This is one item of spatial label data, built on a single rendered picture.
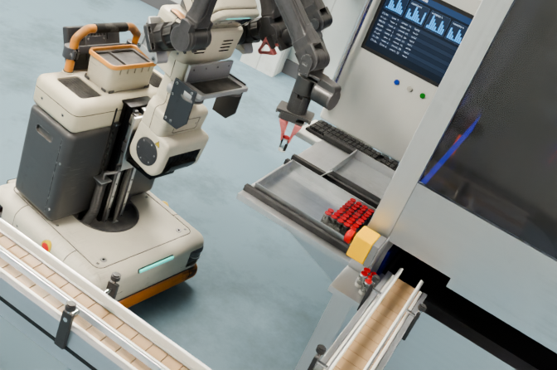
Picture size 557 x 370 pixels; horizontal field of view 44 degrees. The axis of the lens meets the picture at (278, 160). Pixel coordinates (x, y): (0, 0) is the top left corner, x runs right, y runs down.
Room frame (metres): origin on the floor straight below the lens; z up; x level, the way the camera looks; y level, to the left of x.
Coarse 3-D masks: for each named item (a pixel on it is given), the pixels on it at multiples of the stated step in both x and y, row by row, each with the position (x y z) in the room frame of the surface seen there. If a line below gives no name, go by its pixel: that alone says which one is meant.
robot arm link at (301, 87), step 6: (300, 78) 1.75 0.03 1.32; (306, 78) 1.76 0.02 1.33; (312, 78) 1.76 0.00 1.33; (294, 84) 1.77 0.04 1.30; (300, 84) 1.75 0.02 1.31; (306, 84) 1.75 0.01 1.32; (312, 84) 1.76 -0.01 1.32; (294, 90) 1.76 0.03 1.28; (300, 90) 1.75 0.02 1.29; (306, 90) 1.75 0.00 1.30; (300, 96) 1.76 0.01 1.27; (306, 96) 1.75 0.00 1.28
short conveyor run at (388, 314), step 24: (384, 288) 1.57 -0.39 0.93; (408, 288) 1.62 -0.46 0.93; (360, 312) 1.42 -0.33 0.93; (384, 312) 1.47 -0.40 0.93; (408, 312) 1.46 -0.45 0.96; (360, 336) 1.34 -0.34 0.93; (384, 336) 1.37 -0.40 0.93; (312, 360) 1.15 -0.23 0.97; (336, 360) 1.18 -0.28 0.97; (360, 360) 1.26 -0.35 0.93; (384, 360) 1.28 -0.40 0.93
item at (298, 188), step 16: (272, 176) 1.97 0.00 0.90; (288, 176) 2.05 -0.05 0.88; (304, 176) 2.09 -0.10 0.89; (320, 176) 2.08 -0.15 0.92; (272, 192) 1.85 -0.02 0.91; (288, 192) 1.95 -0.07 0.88; (304, 192) 1.99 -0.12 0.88; (320, 192) 2.03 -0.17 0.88; (336, 192) 2.05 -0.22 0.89; (304, 208) 1.89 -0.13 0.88; (320, 208) 1.93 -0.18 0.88; (336, 208) 1.97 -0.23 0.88; (368, 208) 2.01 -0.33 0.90; (320, 224) 1.79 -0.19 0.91; (368, 224) 1.95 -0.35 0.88
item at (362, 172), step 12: (348, 156) 2.31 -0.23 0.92; (360, 156) 2.39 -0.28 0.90; (336, 168) 2.22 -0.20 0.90; (348, 168) 2.29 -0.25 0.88; (360, 168) 2.32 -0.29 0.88; (372, 168) 2.37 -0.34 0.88; (384, 168) 2.36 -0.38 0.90; (348, 180) 2.13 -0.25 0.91; (360, 180) 2.23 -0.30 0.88; (372, 180) 2.27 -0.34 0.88; (384, 180) 2.31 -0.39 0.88; (372, 192) 2.18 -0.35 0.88; (384, 192) 2.21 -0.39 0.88
